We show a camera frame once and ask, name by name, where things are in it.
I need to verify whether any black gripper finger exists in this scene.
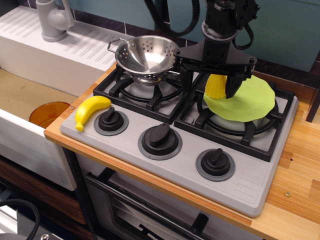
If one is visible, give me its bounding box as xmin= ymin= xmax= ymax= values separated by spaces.
xmin=225 ymin=73 xmax=243 ymax=99
xmin=180 ymin=66 xmax=193 ymax=92

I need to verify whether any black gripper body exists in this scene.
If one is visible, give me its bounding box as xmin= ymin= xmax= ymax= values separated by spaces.
xmin=173 ymin=39 xmax=257 ymax=80

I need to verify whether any yellow toy corn cob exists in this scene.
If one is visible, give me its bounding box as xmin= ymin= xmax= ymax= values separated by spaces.
xmin=205 ymin=74 xmax=227 ymax=99

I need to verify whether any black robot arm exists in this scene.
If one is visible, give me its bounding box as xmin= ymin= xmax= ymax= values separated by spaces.
xmin=173 ymin=0 xmax=260 ymax=98

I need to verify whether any green cloth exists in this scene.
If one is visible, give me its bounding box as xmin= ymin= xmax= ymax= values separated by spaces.
xmin=203 ymin=76 xmax=276 ymax=122

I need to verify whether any left black burner grate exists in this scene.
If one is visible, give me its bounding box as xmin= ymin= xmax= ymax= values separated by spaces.
xmin=93 ymin=66 xmax=192 ymax=124

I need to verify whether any black burner grate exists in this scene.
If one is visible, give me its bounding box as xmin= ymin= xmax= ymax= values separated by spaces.
xmin=93 ymin=66 xmax=192 ymax=124
xmin=174 ymin=74 xmax=299 ymax=162

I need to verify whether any steel colander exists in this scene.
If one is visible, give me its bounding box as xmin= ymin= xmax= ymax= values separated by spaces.
xmin=107 ymin=35 xmax=178 ymax=86

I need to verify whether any grey toy stove top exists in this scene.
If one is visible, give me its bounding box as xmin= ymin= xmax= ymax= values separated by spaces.
xmin=60 ymin=73 xmax=299 ymax=217

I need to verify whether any right black burner grate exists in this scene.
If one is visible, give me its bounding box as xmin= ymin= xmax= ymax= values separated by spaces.
xmin=174 ymin=74 xmax=299 ymax=162

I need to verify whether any middle black stove knob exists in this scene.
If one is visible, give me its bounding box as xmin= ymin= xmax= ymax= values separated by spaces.
xmin=138 ymin=123 xmax=183 ymax=161

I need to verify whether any black stove knob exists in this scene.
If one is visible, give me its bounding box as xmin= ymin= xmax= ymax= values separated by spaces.
xmin=195 ymin=148 xmax=236 ymax=182
xmin=94 ymin=107 xmax=129 ymax=136
xmin=138 ymin=123 xmax=183 ymax=161

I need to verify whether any right black stove knob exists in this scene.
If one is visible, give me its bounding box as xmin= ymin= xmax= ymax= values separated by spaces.
xmin=195 ymin=148 xmax=236 ymax=182

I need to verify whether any left black stove knob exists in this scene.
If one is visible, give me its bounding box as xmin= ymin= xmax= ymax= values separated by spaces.
xmin=94 ymin=107 xmax=129 ymax=136

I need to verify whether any yellow toy banana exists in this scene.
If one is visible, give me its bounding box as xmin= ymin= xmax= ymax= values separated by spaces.
xmin=75 ymin=95 xmax=112 ymax=132

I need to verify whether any grey toy faucet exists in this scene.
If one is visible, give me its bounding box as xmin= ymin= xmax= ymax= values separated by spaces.
xmin=35 ymin=0 xmax=75 ymax=42

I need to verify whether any orange plastic cup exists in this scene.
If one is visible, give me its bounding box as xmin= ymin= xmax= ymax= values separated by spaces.
xmin=29 ymin=101 xmax=70 ymax=129

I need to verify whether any white toy sink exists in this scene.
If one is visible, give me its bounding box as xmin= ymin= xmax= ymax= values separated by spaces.
xmin=0 ymin=6 xmax=125 ymax=191

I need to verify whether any black braided cable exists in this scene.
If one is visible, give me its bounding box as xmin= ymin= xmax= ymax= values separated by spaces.
xmin=143 ymin=0 xmax=201 ymax=37

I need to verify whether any oven door with handle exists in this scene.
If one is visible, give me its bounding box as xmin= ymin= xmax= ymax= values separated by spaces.
xmin=85 ymin=168 xmax=209 ymax=240

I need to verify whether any black sleeved cable lower left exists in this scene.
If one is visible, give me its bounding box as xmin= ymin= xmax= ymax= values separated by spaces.
xmin=0 ymin=199 xmax=41 ymax=240

